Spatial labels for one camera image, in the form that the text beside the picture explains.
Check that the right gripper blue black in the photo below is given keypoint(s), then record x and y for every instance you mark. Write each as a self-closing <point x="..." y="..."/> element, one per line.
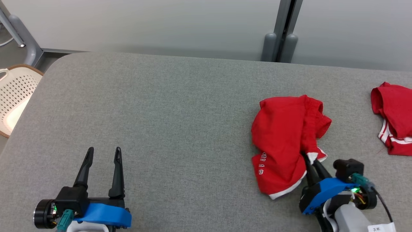
<point x="322" y="193"/>

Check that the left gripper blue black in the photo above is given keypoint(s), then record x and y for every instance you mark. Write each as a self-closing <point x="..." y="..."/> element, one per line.
<point x="106" y="214"/>

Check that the red shorts with white stripe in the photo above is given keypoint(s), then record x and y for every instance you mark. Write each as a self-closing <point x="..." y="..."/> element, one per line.
<point x="280" y="135"/>

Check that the red white jersey shirt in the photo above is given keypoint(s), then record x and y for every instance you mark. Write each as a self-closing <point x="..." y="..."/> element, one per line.
<point x="396" y="106"/>

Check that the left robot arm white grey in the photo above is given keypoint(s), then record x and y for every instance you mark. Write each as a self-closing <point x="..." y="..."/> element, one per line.
<point x="87" y="227"/>

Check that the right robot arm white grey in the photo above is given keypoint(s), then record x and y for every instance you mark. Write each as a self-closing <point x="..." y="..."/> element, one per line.
<point x="351" y="216"/>

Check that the white paper tag right arm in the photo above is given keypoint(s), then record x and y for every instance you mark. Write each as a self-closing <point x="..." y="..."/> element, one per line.
<point x="381" y="228"/>

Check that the right gripper black motor cylinder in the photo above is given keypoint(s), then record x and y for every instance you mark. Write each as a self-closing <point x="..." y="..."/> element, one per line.
<point x="368" y="201"/>

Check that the gripper black motor cylinder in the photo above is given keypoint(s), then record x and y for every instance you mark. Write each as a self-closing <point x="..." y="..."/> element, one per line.
<point x="43" y="212"/>
<point x="368" y="201"/>

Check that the left gripper black motor cylinder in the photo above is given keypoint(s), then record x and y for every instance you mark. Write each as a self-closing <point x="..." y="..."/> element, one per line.
<point x="43" y="212"/>

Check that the white perforated laundry basket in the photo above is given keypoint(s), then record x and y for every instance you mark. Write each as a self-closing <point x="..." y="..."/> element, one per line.
<point x="19" y="90"/>

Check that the grey rounded bumper cylinder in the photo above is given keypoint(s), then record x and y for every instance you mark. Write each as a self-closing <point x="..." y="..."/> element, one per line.
<point x="269" y="48"/>
<point x="289" y="50"/>

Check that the grey baseboard strip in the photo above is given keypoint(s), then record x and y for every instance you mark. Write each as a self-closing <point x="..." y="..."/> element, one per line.
<point x="64" y="50"/>

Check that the thin grey metal pole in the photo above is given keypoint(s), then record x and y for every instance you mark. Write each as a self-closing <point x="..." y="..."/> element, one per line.
<point x="13" y="30"/>

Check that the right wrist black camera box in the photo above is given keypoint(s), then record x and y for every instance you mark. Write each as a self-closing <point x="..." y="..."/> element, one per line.
<point x="349" y="169"/>

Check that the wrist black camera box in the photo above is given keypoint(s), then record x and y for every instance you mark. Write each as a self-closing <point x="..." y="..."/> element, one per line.
<point x="349" y="169"/>
<point x="72" y="199"/>

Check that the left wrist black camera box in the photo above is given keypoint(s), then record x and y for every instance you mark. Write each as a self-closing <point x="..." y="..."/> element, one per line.
<point x="72" y="199"/>

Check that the thick grey metal frame leg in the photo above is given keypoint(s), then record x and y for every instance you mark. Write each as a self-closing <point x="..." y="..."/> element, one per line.
<point x="29" y="48"/>

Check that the grey partition post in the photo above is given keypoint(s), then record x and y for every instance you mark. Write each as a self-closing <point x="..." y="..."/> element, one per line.
<point x="283" y="16"/>

